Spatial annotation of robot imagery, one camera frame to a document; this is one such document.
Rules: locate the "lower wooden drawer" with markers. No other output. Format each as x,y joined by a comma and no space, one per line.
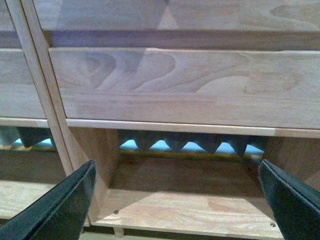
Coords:
278,89

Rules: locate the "wooden shelf unit left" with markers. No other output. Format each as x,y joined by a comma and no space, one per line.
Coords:
33,153

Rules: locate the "wooden shelf unit right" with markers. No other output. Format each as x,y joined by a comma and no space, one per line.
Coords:
180,192

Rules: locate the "upper wooden drawer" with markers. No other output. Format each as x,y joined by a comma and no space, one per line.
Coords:
167,15

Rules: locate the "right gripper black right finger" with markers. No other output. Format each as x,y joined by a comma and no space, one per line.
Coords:
294,204

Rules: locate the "wooden shelf unit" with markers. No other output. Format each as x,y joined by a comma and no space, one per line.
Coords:
33,153
180,192

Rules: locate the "wooden drawer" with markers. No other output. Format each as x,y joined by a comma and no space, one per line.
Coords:
278,89
167,15

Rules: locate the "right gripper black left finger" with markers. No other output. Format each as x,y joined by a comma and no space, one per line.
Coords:
60,213

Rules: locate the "grey acoustic foam panel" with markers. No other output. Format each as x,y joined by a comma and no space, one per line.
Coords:
190,145

